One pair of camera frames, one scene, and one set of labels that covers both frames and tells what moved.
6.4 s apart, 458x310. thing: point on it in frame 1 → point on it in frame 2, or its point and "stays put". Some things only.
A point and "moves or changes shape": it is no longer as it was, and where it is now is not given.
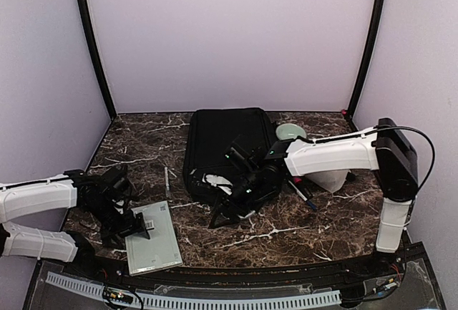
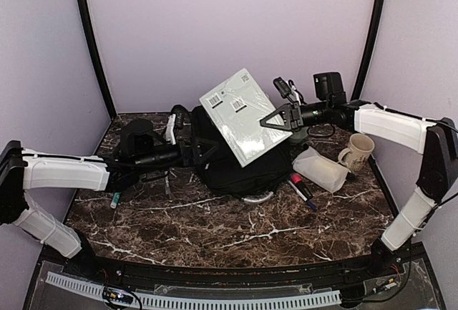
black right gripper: (218, 207) → (293, 114)
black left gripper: (124, 232) → (190, 160)
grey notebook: (162, 250) → (236, 107)
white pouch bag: (331, 180) stays put
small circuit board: (117, 295) stays put
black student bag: (207, 172) moves or changes shape
